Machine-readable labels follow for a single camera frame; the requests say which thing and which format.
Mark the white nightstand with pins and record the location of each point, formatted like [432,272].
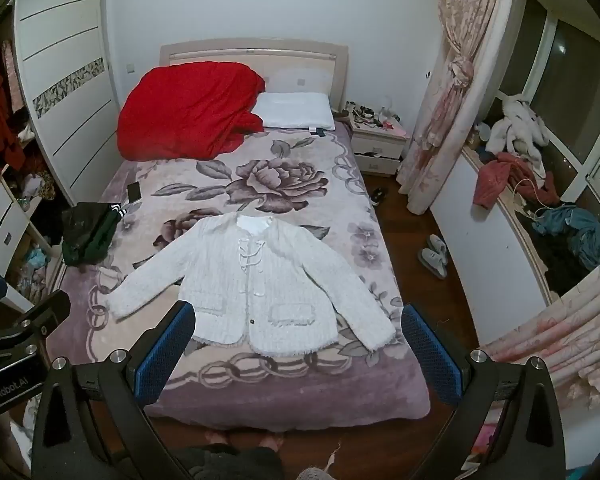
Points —
[377,142]

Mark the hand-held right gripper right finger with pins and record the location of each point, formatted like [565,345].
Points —
[430,355]

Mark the black garment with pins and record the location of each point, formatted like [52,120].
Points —
[560,262]

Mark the floral bed blanket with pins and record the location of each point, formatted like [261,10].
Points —
[290,180]

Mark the white window ledge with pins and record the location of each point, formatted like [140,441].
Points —
[480,240]

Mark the beige bed headboard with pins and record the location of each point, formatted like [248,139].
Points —
[205,50]

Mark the pink floral curtain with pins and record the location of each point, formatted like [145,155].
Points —
[445,125]
[580,320]

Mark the person's legs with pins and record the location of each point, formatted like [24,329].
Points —
[230,462]

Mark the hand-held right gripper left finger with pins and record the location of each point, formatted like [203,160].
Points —
[165,355]

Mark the white plush toy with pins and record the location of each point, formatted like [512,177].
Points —
[517,125]

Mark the smartphone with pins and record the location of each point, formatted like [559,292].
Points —
[134,192]

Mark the window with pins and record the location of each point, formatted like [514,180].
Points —
[580,60]

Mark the white fluffy jacket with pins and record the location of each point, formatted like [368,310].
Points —
[260,280]

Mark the white drawer unit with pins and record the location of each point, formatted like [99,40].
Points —
[0,220]

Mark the pair of black shoes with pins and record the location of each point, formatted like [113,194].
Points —
[378,196]

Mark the white pillow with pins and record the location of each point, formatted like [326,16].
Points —
[292,110]

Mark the red quilt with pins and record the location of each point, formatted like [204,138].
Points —
[190,110]

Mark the clutter of small bottles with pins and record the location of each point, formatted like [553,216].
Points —
[367,112]

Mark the dark green garment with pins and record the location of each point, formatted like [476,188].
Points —
[87,235]

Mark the white wardrobe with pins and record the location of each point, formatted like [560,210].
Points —
[65,35]

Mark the grey slipper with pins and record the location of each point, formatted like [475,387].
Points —
[432,262]
[439,246]

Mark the teal garment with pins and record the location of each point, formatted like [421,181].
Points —
[575,230]

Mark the red garment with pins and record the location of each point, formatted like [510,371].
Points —
[492,180]

